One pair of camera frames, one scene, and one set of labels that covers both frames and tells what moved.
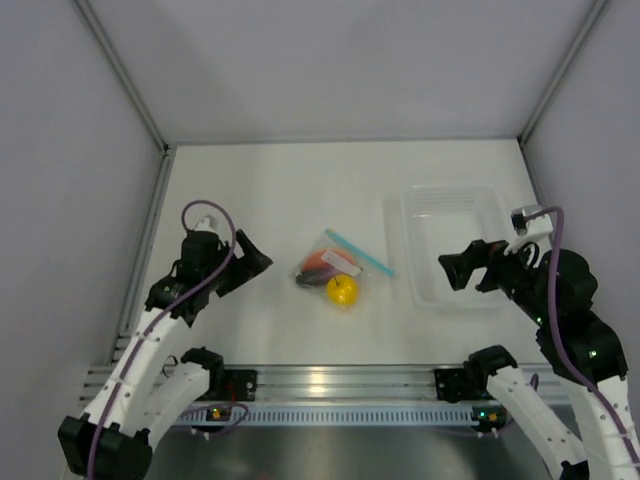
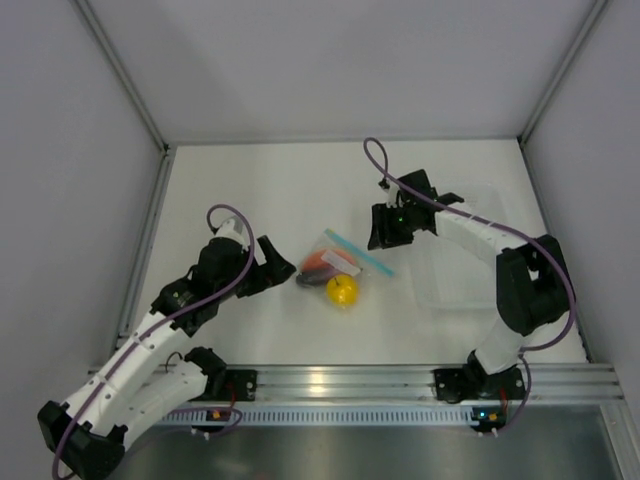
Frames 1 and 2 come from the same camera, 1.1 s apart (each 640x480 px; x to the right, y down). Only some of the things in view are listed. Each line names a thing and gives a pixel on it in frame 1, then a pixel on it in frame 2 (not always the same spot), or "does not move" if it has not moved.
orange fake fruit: (315, 260) does not move
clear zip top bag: (335, 267) does not move
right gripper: (477, 254) → (383, 235)
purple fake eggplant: (315, 278) does not move
